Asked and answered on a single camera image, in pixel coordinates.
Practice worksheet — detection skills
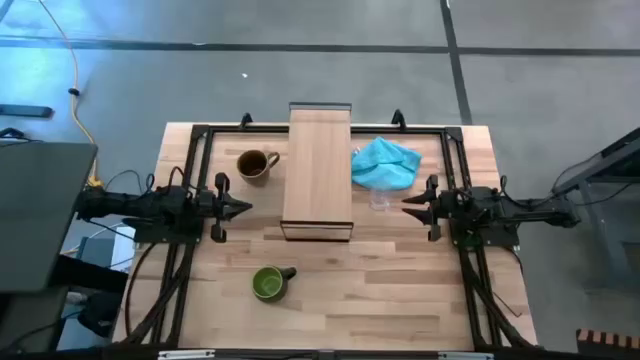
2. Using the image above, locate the clear glass mug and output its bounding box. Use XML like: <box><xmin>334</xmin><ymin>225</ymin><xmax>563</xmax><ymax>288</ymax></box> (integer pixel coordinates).
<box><xmin>368</xmin><ymin>187</ymin><xmax>394</xmax><ymax>212</ymax></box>

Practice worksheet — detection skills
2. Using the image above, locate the black bag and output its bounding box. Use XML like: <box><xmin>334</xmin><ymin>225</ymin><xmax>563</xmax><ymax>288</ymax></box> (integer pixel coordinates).
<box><xmin>78</xmin><ymin>292</ymin><xmax>124</xmax><ymax>337</ymax></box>

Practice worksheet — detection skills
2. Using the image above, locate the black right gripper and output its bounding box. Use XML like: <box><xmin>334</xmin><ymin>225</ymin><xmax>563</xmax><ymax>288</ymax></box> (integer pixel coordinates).
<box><xmin>402</xmin><ymin>174</ymin><xmax>470</xmax><ymax>242</ymax></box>

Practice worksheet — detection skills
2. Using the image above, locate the black floor strip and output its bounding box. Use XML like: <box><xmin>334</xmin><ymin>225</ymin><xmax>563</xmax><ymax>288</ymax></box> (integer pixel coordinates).
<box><xmin>0</xmin><ymin>103</ymin><xmax>55</xmax><ymax>119</ymax></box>

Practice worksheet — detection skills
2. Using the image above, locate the dark grey desk top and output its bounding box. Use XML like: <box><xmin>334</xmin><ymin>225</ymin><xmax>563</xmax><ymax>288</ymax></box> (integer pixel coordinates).
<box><xmin>0</xmin><ymin>141</ymin><xmax>99</xmax><ymax>294</ymax></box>

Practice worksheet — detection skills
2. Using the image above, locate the white box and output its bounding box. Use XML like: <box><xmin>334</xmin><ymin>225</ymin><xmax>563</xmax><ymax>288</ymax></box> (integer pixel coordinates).
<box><xmin>112</xmin><ymin>225</ymin><xmax>139</xmax><ymax>274</ymax></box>

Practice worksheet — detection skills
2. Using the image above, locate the grey metal desk frame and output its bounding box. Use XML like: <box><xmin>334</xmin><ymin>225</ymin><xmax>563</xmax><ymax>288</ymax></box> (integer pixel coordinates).
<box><xmin>551</xmin><ymin>127</ymin><xmax>640</xmax><ymax>291</ymax></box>

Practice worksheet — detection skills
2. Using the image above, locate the silver table bracket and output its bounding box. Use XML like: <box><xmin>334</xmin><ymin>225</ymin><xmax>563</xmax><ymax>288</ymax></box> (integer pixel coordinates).
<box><xmin>158</xmin><ymin>349</ymin><xmax>216</xmax><ymax>360</ymax></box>
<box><xmin>438</xmin><ymin>351</ymin><xmax>495</xmax><ymax>360</ymax></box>

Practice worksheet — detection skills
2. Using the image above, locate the green ceramic mug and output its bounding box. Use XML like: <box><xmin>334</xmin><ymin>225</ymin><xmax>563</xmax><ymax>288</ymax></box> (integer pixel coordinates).
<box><xmin>251</xmin><ymin>264</ymin><xmax>298</xmax><ymax>304</ymax></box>

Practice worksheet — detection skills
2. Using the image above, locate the black aluminium table frame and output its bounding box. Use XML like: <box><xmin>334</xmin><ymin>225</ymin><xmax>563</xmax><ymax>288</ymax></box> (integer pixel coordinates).
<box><xmin>119</xmin><ymin>122</ymin><xmax>539</xmax><ymax>351</ymax></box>

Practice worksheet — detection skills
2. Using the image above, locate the wooden shelf black metal frame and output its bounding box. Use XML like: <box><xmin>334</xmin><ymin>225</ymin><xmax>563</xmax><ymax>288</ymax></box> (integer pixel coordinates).
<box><xmin>279</xmin><ymin>102</ymin><xmax>355</xmax><ymax>244</ymax></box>

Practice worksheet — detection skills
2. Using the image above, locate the grey box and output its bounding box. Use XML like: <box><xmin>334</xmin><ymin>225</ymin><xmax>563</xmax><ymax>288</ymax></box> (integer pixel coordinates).
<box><xmin>77</xmin><ymin>237</ymin><xmax>116</xmax><ymax>269</ymax></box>

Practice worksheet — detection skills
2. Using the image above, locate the brown ceramic mug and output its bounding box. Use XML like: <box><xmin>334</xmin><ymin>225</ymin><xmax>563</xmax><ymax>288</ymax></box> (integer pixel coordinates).
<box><xmin>236</xmin><ymin>148</ymin><xmax>281</xmax><ymax>187</ymax></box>

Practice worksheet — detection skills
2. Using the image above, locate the grey cabinet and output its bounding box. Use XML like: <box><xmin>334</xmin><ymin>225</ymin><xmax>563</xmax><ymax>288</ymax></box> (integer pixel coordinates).
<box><xmin>0</xmin><ymin>285</ymin><xmax>69</xmax><ymax>351</ymax></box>

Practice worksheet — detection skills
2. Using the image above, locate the orange black striped block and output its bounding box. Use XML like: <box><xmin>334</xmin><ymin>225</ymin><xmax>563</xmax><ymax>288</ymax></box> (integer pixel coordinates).
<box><xmin>576</xmin><ymin>328</ymin><xmax>640</xmax><ymax>357</ymax></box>

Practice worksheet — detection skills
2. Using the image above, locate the teal cloth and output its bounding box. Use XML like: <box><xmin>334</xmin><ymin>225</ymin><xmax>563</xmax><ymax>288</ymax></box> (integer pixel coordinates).
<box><xmin>350</xmin><ymin>136</ymin><xmax>424</xmax><ymax>192</ymax></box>

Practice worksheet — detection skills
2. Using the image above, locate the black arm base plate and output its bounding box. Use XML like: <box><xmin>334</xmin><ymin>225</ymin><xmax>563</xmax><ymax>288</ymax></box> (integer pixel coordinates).
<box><xmin>133</xmin><ymin>219</ymin><xmax>204</xmax><ymax>245</ymax></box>
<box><xmin>452</xmin><ymin>227</ymin><xmax>521</xmax><ymax>248</ymax></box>

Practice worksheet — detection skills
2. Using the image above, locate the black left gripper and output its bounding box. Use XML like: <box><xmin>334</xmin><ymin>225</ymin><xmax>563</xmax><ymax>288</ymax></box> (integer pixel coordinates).
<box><xmin>197</xmin><ymin>172</ymin><xmax>254</xmax><ymax>244</ymax></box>

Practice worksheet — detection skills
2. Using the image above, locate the yellow cable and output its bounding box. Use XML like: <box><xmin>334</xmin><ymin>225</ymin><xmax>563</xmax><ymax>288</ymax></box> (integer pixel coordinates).
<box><xmin>37</xmin><ymin>0</ymin><xmax>105</xmax><ymax>189</ymax></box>

